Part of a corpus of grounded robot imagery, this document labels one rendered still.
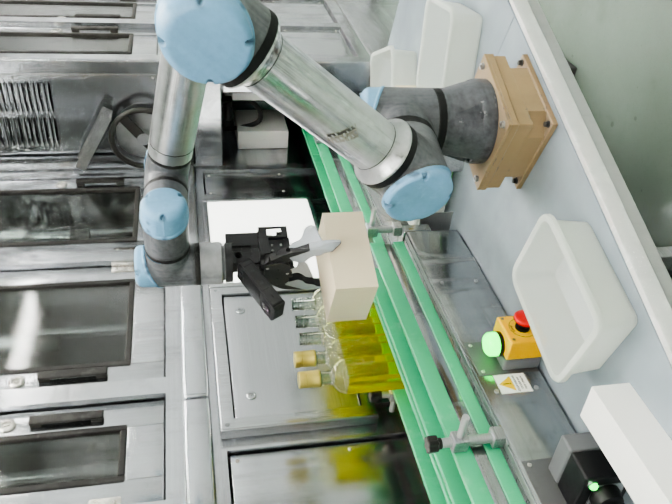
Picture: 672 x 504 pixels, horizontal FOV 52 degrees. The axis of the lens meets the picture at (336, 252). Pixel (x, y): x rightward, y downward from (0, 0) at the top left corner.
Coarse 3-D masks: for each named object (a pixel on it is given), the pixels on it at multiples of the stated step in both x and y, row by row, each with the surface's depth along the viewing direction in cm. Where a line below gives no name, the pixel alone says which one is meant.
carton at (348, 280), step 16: (320, 224) 128; (336, 224) 124; (352, 224) 125; (352, 240) 123; (368, 240) 124; (320, 256) 129; (336, 256) 121; (352, 256) 121; (368, 256) 122; (320, 272) 130; (336, 272) 119; (352, 272) 119; (368, 272) 120; (336, 288) 117; (352, 288) 118; (368, 288) 119; (336, 304) 122; (352, 304) 123; (368, 304) 124; (336, 320) 127
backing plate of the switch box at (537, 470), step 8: (528, 464) 108; (536, 464) 108; (544, 464) 108; (528, 472) 107; (536, 472) 107; (544, 472) 107; (536, 480) 105; (544, 480) 106; (552, 480) 106; (536, 488) 104; (544, 488) 104; (552, 488) 105; (544, 496) 103; (552, 496) 103; (560, 496) 103
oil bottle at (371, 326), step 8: (352, 320) 151; (360, 320) 151; (368, 320) 151; (376, 320) 151; (328, 328) 148; (336, 328) 148; (344, 328) 148; (352, 328) 149; (360, 328) 149; (368, 328) 149; (376, 328) 149; (328, 336) 147; (336, 336) 147; (344, 336) 147; (352, 336) 147; (360, 336) 148; (328, 344) 148
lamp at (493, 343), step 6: (486, 336) 124; (492, 336) 123; (498, 336) 123; (486, 342) 123; (492, 342) 122; (498, 342) 122; (504, 342) 123; (486, 348) 123; (492, 348) 122; (498, 348) 122; (504, 348) 123; (486, 354) 124; (492, 354) 123; (498, 354) 123
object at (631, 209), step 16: (528, 0) 138; (544, 16) 136; (544, 32) 133; (560, 48) 131; (560, 64) 129; (576, 96) 124; (592, 128) 120; (608, 160) 116; (624, 192) 113; (640, 224) 109; (640, 240) 108; (656, 256) 106; (656, 272) 104
